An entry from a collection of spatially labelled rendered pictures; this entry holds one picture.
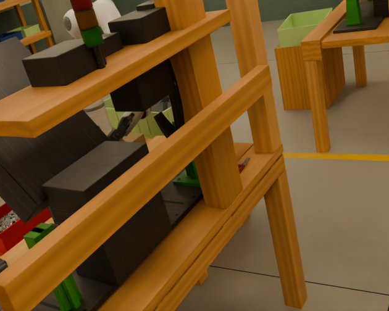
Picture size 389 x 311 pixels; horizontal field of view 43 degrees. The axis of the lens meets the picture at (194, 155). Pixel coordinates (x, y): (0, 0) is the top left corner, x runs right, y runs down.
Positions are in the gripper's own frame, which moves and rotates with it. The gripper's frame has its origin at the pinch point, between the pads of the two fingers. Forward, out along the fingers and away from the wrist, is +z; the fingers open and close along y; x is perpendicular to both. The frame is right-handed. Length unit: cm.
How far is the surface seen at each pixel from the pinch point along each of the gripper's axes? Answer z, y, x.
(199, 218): 7.1, -3.4, 40.9
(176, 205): 3.2, -11.3, 31.7
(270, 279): -34, -88, 102
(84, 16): 14, 59, -16
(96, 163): 22.8, 16.9, 2.4
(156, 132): -65, -74, 5
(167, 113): -70, -61, 5
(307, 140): -195, -146, 106
